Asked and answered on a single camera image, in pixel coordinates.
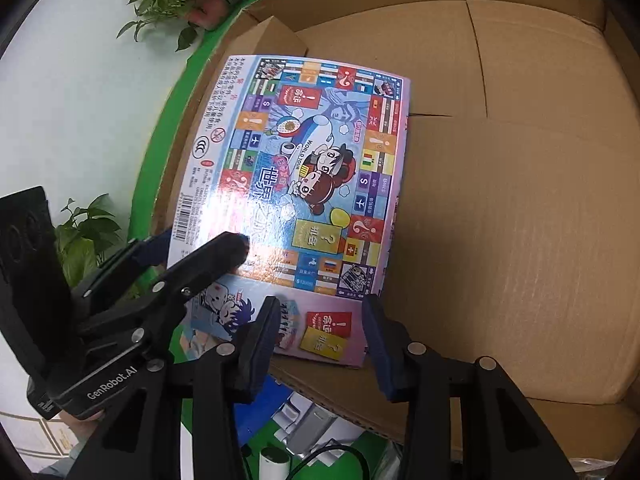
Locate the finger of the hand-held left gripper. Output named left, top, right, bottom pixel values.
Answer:
left=70, top=227, right=174, bottom=312
left=79, top=231, right=251, bottom=347

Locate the black cable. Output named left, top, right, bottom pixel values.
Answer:
left=242, top=442, right=373, bottom=480

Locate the blue flat item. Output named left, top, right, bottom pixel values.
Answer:
left=235, top=375, right=292, bottom=436

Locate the person's left hand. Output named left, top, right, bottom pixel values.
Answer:
left=62, top=408, right=107, bottom=441

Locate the white grey plastic item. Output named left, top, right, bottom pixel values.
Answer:
left=272, top=392, right=366, bottom=466

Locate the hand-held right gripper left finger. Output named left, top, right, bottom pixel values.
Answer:
left=65, top=296, right=282, bottom=480

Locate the colourful board game box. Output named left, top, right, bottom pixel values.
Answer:
left=165, top=55, right=412, bottom=370

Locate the brown cardboard box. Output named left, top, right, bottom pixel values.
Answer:
left=150, top=0, right=640, bottom=466

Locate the leafy green plant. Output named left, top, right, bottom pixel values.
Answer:
left=54, top=194, right=126, bottom=287

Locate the white hair dryer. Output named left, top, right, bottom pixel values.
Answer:
left=257, top=446, right=292, bottom=480

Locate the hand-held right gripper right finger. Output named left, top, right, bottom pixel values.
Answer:
left=361, top=294, right=556, bottom=480

